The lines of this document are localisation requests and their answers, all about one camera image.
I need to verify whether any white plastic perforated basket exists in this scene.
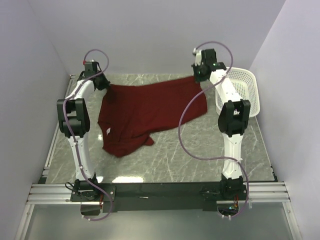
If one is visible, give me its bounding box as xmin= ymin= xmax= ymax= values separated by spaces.
xmin=228 ymin=67 xmax=260 ymax=118

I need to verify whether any dark red t shirt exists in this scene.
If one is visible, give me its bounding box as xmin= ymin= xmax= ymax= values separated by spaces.
xmin=98 ymin=76 xmax=208 ymax=158

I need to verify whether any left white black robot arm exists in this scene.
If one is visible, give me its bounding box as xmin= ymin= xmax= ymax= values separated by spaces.
xmin=56 ymin=60 xmax=110 ymax=201

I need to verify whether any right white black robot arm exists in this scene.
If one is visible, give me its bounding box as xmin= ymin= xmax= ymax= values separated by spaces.
xmin=192 ymin=48 xmax=251 ymax=200

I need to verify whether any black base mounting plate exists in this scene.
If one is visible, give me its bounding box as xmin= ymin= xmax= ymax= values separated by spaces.
xmin=70 ymin=181 xmax=248 ymax=213

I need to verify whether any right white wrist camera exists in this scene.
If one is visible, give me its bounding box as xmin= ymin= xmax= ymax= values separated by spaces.
xmin=192 ymin=48 xmax=203 ymax=67

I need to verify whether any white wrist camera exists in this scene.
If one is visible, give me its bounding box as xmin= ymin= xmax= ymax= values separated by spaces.
xmin=82 ymin=59 xmax=96 ymax=65
xmin=192 ymin=48 xmax=203 ymax=67

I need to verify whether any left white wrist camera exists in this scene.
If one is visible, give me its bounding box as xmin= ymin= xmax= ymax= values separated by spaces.
xmin=82 ymin=59 xmax=96 ymax=65

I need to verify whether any aluminium extrusion rail frame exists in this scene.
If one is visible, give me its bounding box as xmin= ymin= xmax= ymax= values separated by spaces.
xmin=16 ymin=91 xmax=302 ymax=240

